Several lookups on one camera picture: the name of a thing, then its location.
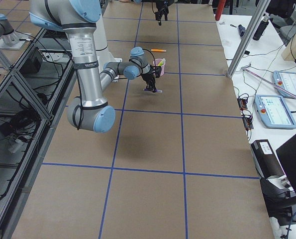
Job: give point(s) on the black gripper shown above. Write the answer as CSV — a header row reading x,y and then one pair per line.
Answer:
x,y
148,78
160,7

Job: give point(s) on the folded blue umbrella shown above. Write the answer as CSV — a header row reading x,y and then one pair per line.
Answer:
x,y
241,30

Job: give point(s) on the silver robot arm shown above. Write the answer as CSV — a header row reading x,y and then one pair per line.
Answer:
x,y
153,4
78,19

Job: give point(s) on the pink mesh pen holder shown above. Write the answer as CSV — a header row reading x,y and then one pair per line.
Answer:
x,y
163,66

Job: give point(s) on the aluminium frame post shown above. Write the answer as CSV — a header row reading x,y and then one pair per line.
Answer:
x,y
251,28

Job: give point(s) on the black box with label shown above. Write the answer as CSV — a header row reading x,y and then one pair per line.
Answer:
x,y
265,160

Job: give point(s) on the far blue teach pendant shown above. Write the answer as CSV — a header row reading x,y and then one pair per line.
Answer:
x,y
285,80

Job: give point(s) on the orange marker pen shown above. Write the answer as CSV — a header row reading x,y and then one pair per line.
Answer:
x,y
159,50

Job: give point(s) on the green marker pen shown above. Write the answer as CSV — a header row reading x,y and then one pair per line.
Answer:
x,y
162,62

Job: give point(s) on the blue teach pendant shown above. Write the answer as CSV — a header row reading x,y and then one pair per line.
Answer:
x,y
285,80
274,112

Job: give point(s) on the near blue teach pendant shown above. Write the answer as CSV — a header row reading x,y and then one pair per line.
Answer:
x,y
274,112

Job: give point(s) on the small circuit board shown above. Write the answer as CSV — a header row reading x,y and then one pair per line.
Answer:
x,y
242,104

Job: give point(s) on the black monitor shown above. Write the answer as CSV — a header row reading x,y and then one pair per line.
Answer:
x,y
277,201

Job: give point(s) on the black water bottle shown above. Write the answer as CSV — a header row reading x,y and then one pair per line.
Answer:
x,y
261,28

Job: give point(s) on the purple marker pen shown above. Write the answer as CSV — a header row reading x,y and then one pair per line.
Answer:
x,y
157,91

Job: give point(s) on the white camera pedestal column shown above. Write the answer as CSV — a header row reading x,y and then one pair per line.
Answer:
x,y
101,45

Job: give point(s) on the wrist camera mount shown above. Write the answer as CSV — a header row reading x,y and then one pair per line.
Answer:
x,y
156,71

